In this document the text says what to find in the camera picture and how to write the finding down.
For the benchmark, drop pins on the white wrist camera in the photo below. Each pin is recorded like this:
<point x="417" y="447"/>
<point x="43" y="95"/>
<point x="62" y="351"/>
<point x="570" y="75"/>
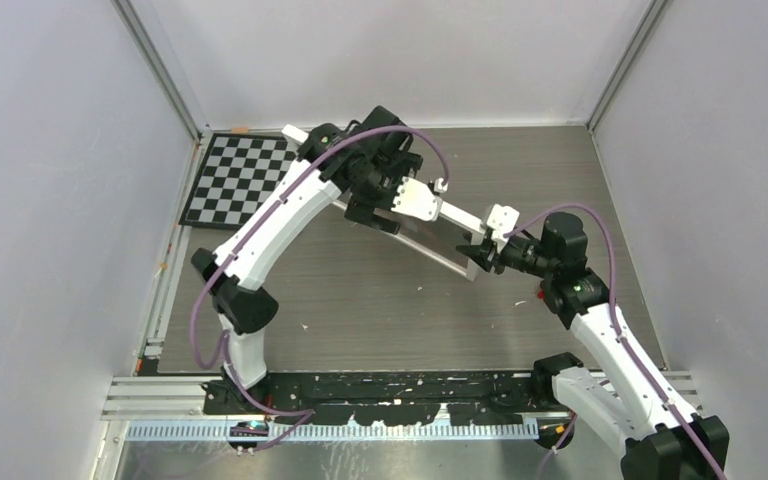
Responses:
<point x="498" y="221"/>
<point x="419" y="200"/>

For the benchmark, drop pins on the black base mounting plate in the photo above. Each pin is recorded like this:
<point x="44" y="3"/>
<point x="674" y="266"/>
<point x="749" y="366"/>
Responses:
<point x="413" y="398"/>

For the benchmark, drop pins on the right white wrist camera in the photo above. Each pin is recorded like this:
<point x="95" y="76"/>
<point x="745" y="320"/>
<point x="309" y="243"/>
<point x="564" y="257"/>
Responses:
<point x="498" y="221"/>

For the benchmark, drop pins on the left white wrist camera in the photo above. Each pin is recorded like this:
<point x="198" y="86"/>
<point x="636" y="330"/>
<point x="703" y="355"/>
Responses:
<point x="419" y="200"/>

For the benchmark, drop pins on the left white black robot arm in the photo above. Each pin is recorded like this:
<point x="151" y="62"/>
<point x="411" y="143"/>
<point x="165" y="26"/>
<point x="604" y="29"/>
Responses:
<point x="234" y="274"/>

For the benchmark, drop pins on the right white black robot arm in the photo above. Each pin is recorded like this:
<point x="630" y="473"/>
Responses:
<point x="653" y="430"/>

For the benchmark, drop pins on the black white checkerboard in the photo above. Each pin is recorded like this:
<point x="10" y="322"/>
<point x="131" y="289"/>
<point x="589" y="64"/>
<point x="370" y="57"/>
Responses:
<point x="235" y="176"/>

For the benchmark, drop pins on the aluminium rail profile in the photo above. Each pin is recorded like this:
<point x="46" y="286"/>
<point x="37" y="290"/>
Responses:
<point x="169" y="407"/>

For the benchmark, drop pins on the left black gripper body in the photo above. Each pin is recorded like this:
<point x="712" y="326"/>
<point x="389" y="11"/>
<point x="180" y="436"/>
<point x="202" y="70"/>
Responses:
<point x="379" y="190"/>

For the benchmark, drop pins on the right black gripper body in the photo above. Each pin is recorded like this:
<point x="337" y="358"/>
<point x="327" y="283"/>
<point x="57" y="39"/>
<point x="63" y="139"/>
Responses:
<point x="524" y="255"/>

